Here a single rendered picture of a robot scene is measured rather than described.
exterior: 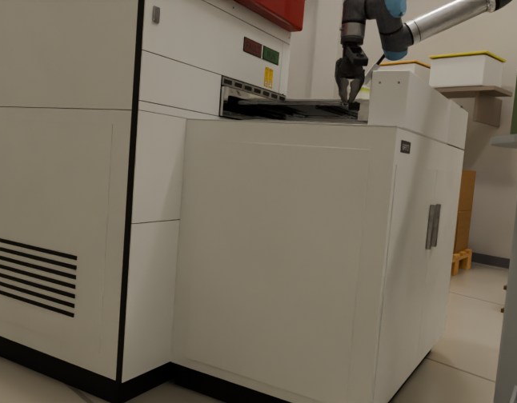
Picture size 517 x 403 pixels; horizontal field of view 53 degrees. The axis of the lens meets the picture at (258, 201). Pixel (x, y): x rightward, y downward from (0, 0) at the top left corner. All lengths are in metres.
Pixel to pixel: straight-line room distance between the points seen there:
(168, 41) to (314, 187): 0.57
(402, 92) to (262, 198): 0.45
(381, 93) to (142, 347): 0.95
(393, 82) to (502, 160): 3.43
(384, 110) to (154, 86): 0.61
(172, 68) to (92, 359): 0.85
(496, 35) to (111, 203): 3.99
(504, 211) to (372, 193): 3.48
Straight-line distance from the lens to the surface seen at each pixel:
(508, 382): 1.49
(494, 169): 4.75
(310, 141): 1.35
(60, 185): 1.62
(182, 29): 1.56
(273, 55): 2.00
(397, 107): 1.34
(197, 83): 1.61
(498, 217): 4.73
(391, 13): 1.69
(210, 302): 1.54
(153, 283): 1.53
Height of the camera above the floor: 0.71
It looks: 4 degrees down
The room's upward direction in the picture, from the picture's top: 5 degrees clockwise
